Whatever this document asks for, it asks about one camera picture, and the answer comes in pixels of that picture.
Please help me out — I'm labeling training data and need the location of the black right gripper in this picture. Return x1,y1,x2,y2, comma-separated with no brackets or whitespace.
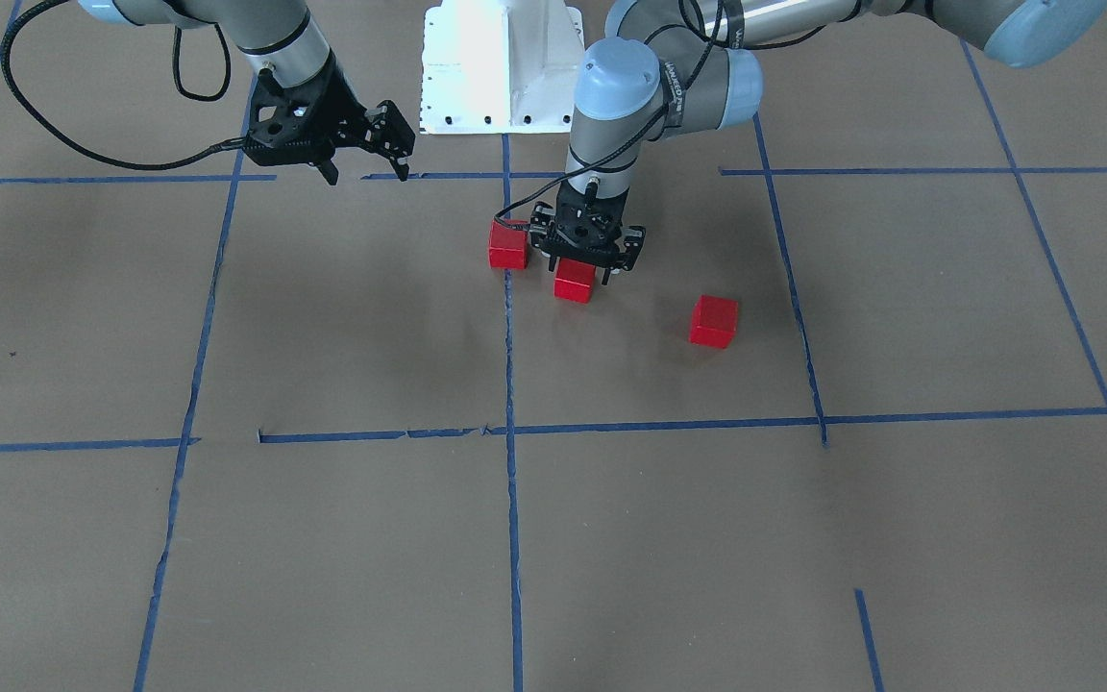
244,59,416,185

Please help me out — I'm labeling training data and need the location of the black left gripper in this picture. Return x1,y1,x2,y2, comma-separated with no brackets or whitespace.
527,180,646,287

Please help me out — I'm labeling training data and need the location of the red block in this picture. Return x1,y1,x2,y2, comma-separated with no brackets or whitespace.
554,258,597,304
687,295,741,349
487,219,529,270

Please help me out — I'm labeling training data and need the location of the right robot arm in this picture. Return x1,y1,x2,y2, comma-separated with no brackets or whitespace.
81,1,416,185

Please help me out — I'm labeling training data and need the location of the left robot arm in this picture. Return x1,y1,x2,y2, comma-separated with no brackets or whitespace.
526,1,1106,282

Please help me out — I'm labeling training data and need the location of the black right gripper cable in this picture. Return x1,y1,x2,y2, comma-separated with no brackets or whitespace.
0,0,257,172

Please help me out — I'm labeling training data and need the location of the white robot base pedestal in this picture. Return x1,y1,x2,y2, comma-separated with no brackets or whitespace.
420,1,584,136

